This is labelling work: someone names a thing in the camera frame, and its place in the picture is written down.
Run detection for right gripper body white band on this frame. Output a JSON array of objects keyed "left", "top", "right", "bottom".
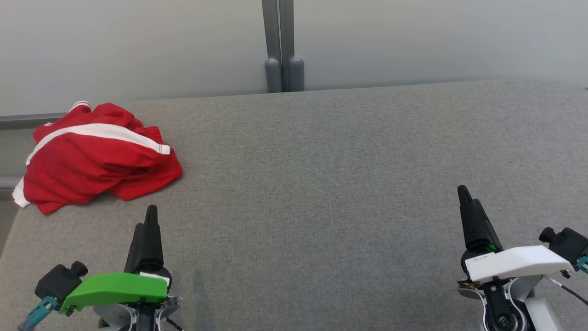
[{"left": 461, "top": 245, "right": 575, "bottom": 284}]

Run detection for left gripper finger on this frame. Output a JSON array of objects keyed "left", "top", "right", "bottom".
[
  {"left": 140, "top": 205, "right": 165, "bottom": 272},
  {"left": 125, "top": 223, "right": 146, "bottom": 272}
]

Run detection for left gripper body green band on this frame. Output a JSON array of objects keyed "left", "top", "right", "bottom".
[{"left": 60, "top": 264, "right": 181, "bottom": 316}]

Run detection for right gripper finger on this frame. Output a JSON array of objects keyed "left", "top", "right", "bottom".
[
  {"left": 458, "top": 185, "right": 479, "bottom": 251},
  {"left": 473, "top": 199, "right": 503, "bottom": 251}
]

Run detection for red shorts white stripe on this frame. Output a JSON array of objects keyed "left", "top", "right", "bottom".
[{"left": 12, "top": 122, "right": 183, "bottom": 216}]

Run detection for red shirt white striped cuffs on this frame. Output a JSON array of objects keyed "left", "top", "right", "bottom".
[{"left": 33, "top": 101, "right": 161, "bottom": 144}]

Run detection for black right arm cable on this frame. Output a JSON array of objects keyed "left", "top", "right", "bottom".
[{"left": 543, "top": 275, "right": 588, "bottom": 307}]

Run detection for teal left camera connector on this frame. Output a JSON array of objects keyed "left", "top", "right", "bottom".
[{"left": 17, "top": 296, "right": 61, "bottom": 331}]

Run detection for grey partition base rail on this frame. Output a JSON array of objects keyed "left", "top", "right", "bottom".
[{"left": 0, "top": 112, "right": 68, "bottom": 130}]

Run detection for grey partition post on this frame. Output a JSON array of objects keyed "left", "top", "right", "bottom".
[
  {"left": 261, "top": 0, "right": 283, "bottom": 94},
  {"left": 279, "top": 0, "right": 305, "bottom": 92}
]

